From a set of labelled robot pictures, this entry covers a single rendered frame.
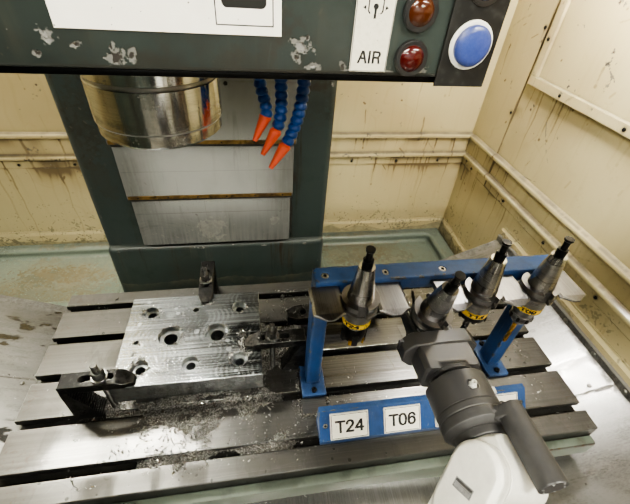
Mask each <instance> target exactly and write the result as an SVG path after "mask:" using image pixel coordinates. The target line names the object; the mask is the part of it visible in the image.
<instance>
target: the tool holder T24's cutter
mask: <svg viewBox="0 0 630 504"><path fill-rule="evenodd" d="M367 329H368V328H366V329H364V330H360V331H352V330H350V329H349V328H348V327H346V326H345V325H344V323H342V329H341V330H340V337H341V339H342V340H346V341H348V345H350V346H357V343H358V342H360V341H361V343H363V342H364V341H365V337H366V333H367Z"/></svg>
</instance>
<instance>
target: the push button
mask: <svg viewBox="0 0 630 504"><path fill-rule="evenodd" d="M491 42H492V37H491V33H490V31H489V30H488V28H486V27H485V26H482V25H478V24H476V25H472V26H469V27H467V28H466V29H465V30H463V31H462V32H461V33H460V35H459V36H458V38H457V39H456V41H455V44H454V48H453V55H454V58H455V60H456V62H457V63H458V64H460V65H461V66H464V67H472V66H475V65H477V64H478V63H480V62H481V61H482V60H483V59H484V58H485V57H486V55H487V54H488V52H489V50H490V47H491Z"/></svg>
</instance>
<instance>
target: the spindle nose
mask: <svg viewBox="0 0 630 504"><path fill-rule="evenodd" d="M80 79H81V82H82V85H83V88H84V91H85V94H86V97H87V100H88V103H89V106H90V110H91V113H92V116H93V119H94V121H95V123H96V124H97V126H98V129H99V132H100V134H101V135H102V136H103V137H104V138H105V139H107V140H109V141H110V142H112V143H114V144H117V145H119V146H123V147H127V148H132V149H139V150H168V149H176V148H182V147H187V146H191V145H194V144H197V143H200V142H202V141H205V140H207V139H209V138H210V137H212V136H213V135H214V134H215V133H216V132H217V131H218V130H219V129H220V128H221V126H222V117H221V115H222V101H221V91H220V81H219V78H197V77H153V76H108V75H80Z"/></svg>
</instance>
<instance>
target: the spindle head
mask: <svg viewBox="0 0 630 504"><path fill-rule="evenodd" d="M356 2H357V0H282V37H276V36H251V35H226V34H201V33H176V32H151V31H127V30H102V29H77V28H54V26H53V23H52V20H51V17H50V14H49V11H48V8H47V5H46V2H45V0H0V73H19V74H64V75H108V76H153V77H197V78H241V79H286V80H330V81H375V82H419V83H434V79H435V76H436V72H437V68H438V64H439V60H440V56H441V52H442V48H443V44H444V40H445V37H446V33H447V29H448V25H449V21H450V17H451V13H452V9H453V5H454V2H455V0H438V3H439V11H438V15H437V18H436V20H435V22H434V23H433V24H432V26H431V27H430V28H428V29H427V30H425V31H423V32H418V33H417V32H413V31H411V30H409V29H408V28H407V27H406V26H405V23H404V20H403V10H404V7H405V4H406V2H407V0H397V3H396V9H395V15H394V20H393V26H392V32H391V38H390V44H389V49H388V55H387V61H386V67H385V72H362V71H349V64H350V55H351V46H352V37H353V29H354V20H355V11H356ZM411 39H416V40H420V41H421V42H423V43H424V44H425V46H426V48H427V51H428V57H427V61H426V64H425V66H424V67H423V69H422V70H421V71H420V72H419V73H417V74H416V75H413V76H403V75H401V74H400V73H399V72H398V71H397V70H396V68H395V64H394V59H395V54H396V52H397V50H398V48H399V47H400V46H401V45H402V44H403V43H404V42H406V41H408V40H411Z"/></svg>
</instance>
